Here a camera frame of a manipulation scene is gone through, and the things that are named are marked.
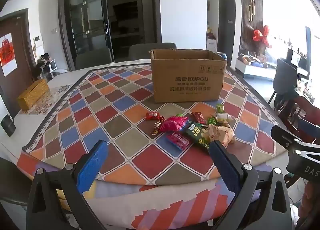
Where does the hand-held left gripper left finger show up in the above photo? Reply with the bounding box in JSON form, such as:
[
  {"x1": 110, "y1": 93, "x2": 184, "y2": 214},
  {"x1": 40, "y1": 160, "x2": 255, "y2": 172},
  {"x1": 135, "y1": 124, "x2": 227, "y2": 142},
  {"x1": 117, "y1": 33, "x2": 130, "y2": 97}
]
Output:
[{"x1": 26, "y1": 140, "x2": 109, "y2": 230}]

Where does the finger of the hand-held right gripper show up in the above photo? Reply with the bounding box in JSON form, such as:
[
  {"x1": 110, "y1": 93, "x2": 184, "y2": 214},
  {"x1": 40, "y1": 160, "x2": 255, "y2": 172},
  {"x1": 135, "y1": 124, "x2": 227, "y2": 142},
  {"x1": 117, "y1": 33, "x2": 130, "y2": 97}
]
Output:
[
  {"x1": 271, "y1": 125, "x2": 311, "y2": 150},
  {"x1": 298, "y1": 119, "x2": 320, "y2": 137}
]

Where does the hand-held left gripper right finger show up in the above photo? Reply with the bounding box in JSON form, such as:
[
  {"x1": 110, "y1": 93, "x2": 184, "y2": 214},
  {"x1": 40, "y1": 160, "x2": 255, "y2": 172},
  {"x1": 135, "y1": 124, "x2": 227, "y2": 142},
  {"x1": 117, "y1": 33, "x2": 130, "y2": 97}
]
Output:
[{"x1": 209, "y1": 140, "x2": 293, "y2": 230}]

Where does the pink snack packet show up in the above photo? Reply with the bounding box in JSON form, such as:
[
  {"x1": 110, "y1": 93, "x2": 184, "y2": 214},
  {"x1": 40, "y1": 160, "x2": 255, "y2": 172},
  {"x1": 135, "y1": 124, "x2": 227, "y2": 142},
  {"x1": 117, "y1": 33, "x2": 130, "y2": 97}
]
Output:
[{"x1": 159, "y1": 117, "x2": 190, "y2": 133}]

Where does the brown cardboard box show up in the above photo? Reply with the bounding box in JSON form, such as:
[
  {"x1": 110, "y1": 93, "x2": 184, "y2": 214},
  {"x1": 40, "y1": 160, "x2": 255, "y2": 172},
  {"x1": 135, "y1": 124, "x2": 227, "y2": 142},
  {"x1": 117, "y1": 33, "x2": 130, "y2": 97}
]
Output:
[{"x1": 150, "y1": 49, "x2": 228, "y2": 103}]

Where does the red wooden chair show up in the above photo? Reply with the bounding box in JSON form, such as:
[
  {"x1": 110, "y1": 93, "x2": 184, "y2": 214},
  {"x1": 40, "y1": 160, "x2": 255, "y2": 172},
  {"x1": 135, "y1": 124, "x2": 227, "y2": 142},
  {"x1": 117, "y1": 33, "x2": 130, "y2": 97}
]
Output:
[{"x1": 278, "y1": 95, "x2": 320, "y2": 143}]

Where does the brown paper snack wrapper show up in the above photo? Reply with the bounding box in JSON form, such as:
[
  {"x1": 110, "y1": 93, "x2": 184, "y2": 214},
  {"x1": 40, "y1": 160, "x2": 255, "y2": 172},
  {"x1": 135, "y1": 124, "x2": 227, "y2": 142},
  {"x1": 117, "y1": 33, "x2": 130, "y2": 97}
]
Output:
[{"x1": 202, "y1": 124, "x2": 236, "y2": 148}]

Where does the dark green biscuit packet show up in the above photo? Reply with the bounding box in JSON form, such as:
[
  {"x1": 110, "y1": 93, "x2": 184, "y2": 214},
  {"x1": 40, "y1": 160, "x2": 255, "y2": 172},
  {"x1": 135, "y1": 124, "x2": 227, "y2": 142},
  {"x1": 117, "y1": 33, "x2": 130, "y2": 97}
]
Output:
[{"x1": 185, "y1": 121, "x2": 213, "y2": 151}]

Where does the colourful checkered tablecloth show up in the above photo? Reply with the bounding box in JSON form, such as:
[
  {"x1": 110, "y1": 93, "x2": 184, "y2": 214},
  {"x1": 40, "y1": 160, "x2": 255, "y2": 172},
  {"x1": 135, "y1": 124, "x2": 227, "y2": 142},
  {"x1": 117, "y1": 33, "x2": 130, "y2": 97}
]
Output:
[{"x1": 16, "y1": 66, "x2": 293, "y2": 230}]

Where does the cream wrapped candy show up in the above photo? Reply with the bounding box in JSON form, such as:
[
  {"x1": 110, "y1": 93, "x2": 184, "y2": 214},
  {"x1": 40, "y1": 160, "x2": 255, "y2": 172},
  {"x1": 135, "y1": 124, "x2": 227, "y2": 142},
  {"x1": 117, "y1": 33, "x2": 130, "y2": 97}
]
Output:
[{"x1": 216, "y1": 113, "x2": 234, "y2": 123}]

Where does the magenta striped snack packet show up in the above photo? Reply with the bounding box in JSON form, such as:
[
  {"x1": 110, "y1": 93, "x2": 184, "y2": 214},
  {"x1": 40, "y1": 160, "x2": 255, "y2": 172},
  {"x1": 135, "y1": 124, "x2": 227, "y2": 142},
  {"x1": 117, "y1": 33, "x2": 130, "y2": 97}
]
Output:
[{"x1": 166, "y1": 132, "x2": 193, "y2": 151}]

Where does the dark red candy packet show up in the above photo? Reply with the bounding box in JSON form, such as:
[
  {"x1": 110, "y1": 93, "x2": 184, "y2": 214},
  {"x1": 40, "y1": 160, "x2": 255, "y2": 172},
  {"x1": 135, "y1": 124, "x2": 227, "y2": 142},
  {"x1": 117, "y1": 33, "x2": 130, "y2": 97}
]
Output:
[{"x1": 191, "y1": 111, "x2": 207, "y2": 124}]

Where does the dark upholstered chair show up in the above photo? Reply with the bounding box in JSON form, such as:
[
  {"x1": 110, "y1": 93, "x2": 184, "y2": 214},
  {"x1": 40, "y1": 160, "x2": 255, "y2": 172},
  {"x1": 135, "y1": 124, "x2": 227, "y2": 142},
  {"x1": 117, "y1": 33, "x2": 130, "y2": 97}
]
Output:
[{"x1": 268, "y1": 58, "x2": 298, "y2": 103}]

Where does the white sideboard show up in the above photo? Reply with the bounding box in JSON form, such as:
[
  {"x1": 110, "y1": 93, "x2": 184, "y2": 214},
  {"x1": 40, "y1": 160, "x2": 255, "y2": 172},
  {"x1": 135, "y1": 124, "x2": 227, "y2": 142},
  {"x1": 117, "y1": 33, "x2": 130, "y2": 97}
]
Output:
[{"x1": 236, "y1": 58, "x2": 277, "y2": 80}]

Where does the gold foil wrapped candy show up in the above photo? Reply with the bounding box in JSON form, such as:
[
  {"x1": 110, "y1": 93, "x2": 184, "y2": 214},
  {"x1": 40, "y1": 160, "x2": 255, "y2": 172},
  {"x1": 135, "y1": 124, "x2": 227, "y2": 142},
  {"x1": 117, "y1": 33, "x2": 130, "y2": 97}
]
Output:
[{"x1": 151, "y1": 117, "x2": 167, "y2": 135}]

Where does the small red candy packet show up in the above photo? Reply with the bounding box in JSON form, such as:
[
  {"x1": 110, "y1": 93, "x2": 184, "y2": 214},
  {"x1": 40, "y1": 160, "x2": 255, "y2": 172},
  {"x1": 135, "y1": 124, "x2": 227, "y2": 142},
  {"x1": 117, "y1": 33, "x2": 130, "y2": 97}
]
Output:
[{"x1": 146, "y1": 111, "x2": 161, "y2": 121}]

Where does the yellow woven tissue box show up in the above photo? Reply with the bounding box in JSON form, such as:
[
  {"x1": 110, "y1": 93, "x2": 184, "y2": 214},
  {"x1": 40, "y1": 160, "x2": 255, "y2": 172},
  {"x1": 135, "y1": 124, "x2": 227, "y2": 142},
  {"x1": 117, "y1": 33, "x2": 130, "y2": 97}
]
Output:
[{"x1": 18, "y1": 79, "x2": 49, "y2": 110}]

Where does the black mug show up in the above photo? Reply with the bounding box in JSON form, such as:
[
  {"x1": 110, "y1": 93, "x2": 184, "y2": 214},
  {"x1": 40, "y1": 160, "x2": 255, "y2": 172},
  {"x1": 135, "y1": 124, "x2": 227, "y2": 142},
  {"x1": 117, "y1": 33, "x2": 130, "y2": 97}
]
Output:
[{"x1": 0, "y1": 114, "x2": 16, "y2": 137}]

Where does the red balloon bow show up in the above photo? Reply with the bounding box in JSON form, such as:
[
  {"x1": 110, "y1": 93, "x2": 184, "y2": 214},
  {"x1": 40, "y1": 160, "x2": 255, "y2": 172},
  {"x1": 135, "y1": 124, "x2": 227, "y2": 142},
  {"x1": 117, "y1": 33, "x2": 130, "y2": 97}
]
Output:
[{"x1": 252, "y1": 25, "x2": 272, "y2": 47}]

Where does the small white cart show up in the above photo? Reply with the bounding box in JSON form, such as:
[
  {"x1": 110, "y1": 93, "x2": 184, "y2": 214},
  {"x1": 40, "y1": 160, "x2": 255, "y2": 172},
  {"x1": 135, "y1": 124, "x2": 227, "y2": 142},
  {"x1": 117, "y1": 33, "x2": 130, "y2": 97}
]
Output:
[{"x1": 37, "y1": 53, "x2": 68, "y2": 80}]

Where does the grey dining chair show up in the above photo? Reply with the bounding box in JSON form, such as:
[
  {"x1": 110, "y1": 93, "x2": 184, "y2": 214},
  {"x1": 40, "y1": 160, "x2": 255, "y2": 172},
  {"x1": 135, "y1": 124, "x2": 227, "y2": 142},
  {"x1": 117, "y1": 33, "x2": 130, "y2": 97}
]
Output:
[
  {"x1": 75, "y1": 47, "x2": 113, "y2": 70},
  {"x1": 128, "y1": 42, "x2": 177, "y2": 60}
]

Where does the white storage shelf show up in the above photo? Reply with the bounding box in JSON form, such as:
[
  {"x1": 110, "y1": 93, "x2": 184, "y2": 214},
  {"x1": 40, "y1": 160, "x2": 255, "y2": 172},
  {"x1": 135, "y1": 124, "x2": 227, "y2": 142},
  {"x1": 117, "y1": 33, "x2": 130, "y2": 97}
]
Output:
[{"x1": 207, "y1": 26, "x2": 218, "y2": 52}]

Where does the dark interior door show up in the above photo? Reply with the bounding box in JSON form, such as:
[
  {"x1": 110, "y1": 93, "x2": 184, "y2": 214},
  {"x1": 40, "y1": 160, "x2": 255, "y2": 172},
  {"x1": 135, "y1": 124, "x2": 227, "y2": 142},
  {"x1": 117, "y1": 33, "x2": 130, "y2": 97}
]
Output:
[{"x1": 218, "y1": 0, "x2": 237, "y2": 63}]

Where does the brown entrance door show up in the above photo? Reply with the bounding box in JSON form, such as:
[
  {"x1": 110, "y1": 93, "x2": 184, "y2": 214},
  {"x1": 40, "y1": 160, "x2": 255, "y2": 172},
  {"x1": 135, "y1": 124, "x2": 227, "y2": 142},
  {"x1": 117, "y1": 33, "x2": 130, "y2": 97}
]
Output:
[{"x1": 0, "y1": 9, "x2": 35, "y2": 118}]

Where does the red and white door poster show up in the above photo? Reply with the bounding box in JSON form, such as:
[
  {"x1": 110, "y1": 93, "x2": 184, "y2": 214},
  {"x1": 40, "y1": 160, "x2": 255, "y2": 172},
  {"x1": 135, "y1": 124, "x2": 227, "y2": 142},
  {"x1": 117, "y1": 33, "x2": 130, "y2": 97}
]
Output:
[{"x1": 0, "y1": 32, "x2": 18, "y2": 77}]

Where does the dark framed glass door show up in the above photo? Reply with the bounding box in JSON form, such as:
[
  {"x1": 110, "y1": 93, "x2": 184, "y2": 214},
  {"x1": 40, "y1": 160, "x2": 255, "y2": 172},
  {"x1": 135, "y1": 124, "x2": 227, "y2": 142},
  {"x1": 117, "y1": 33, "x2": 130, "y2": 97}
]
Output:
[{"x1": 58, "y1": 0, "x2": 161, "y2": 71}]

